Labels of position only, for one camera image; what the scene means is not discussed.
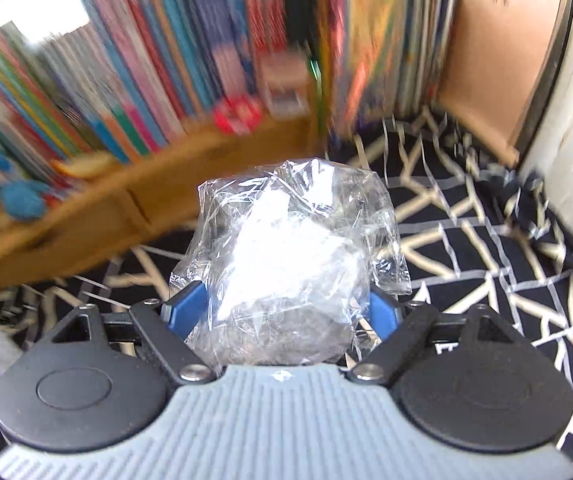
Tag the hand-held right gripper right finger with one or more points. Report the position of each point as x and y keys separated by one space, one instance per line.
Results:
x=384 y=312

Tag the row of paperback books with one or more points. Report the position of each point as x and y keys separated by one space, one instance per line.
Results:
x=141 y=60

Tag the clear plastic bag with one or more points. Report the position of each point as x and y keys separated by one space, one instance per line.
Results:
x=316 y=185

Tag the row of tall picture books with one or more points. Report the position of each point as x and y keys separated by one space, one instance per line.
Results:
x=376 y=35

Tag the curved orange peel strip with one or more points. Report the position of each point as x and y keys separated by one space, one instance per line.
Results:
x=84 y=166

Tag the brown paper folder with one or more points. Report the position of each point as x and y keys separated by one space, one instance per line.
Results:
x=501 y=60

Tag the black patterned blanket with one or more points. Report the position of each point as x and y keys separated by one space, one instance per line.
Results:
x=466 y=260

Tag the blue yarn ball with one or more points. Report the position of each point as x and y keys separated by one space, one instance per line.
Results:
x=24 y=200

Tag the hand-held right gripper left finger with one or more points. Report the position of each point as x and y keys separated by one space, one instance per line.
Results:
x=189 y=305

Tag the wooden shelf with drawers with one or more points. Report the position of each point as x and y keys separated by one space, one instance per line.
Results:
x=116 y=220

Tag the white jar with label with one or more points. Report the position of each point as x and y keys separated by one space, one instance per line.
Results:
x=282 y=85

